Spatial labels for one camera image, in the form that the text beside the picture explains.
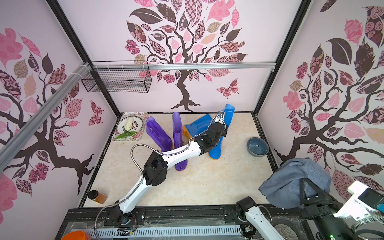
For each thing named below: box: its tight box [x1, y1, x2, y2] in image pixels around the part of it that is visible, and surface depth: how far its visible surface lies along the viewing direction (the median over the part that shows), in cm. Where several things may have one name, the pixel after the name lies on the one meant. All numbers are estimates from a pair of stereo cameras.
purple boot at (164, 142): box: [145, 116, 173, 153], surface depth 85 cm
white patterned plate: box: [116, 116, 143, 135], surface depth 113 cm
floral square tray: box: [115, 112, 148, 142], surface depth 109 cm
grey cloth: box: [258, 157, 332, 209], surface depth 41 cm
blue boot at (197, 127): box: [182, 114, 214, 140], surface depth 110 cm
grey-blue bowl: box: [246, 137, 270, 158], surface depth 100 cm
